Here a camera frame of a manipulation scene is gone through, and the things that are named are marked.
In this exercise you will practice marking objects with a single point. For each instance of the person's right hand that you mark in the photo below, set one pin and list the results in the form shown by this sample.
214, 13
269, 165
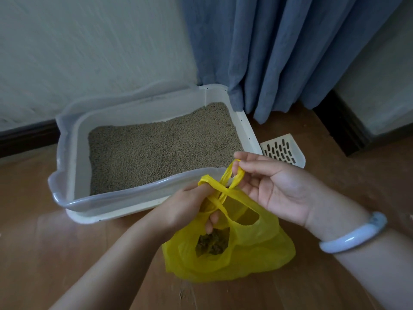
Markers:
284, 190

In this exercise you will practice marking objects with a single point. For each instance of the person's left hand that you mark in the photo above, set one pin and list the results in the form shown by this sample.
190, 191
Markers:
180, 209

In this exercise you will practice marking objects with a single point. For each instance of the person's right thumb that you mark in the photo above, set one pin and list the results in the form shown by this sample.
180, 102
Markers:
255, 159

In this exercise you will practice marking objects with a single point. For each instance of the person's left thumb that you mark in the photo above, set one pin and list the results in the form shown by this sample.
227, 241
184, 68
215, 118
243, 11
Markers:
212, 222

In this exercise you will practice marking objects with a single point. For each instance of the yellow plastic bag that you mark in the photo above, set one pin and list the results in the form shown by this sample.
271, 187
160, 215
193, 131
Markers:
255, 245

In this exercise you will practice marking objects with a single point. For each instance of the person's right forearm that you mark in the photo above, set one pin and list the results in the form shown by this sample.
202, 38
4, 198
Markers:
371, 271

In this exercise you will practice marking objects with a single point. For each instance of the person's left forearm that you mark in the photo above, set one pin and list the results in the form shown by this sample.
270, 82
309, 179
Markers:
116, 264

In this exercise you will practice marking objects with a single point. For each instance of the litter clump waste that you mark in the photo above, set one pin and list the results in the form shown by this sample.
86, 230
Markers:
211, 243

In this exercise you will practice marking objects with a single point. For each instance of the white slotted litter scoop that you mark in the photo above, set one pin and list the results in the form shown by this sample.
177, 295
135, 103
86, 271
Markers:
284, 150

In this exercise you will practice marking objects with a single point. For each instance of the beige cat litter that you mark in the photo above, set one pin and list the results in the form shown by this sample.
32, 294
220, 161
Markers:
161, 151

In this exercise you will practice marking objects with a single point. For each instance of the dark wooden baseboard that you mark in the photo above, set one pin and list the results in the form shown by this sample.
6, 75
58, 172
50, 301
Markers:
342, 125
25, 138

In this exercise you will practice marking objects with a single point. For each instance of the blue curtain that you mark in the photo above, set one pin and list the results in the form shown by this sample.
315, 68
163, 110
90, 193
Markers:
284, 45

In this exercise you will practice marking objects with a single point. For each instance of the pale jade bangle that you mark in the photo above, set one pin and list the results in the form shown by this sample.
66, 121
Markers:
355, 237

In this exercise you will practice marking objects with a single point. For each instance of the white plastic litter box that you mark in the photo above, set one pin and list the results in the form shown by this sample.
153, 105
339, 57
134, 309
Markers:
69, 148

